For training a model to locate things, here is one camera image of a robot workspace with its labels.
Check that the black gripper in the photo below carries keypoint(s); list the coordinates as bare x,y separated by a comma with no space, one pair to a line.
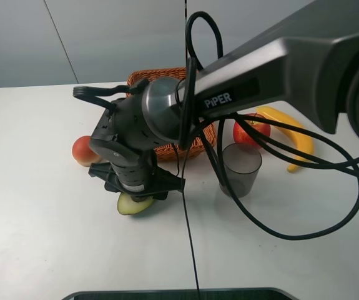
127,143

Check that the halved avocado with pit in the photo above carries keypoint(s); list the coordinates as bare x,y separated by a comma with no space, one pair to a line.
127,206

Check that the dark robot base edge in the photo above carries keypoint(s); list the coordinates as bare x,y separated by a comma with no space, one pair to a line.
184,294

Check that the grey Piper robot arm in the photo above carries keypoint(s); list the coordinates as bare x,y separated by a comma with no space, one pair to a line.
310,60

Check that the orange wicker basket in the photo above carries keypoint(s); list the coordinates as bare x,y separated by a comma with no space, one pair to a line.
167,152

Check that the orange peach fruit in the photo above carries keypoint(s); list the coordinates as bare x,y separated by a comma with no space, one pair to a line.
82,153

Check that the grey translucent plastic cup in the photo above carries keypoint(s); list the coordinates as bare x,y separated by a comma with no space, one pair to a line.
241,163

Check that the yellow banana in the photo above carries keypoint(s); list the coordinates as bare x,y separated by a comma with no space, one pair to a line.
302,142

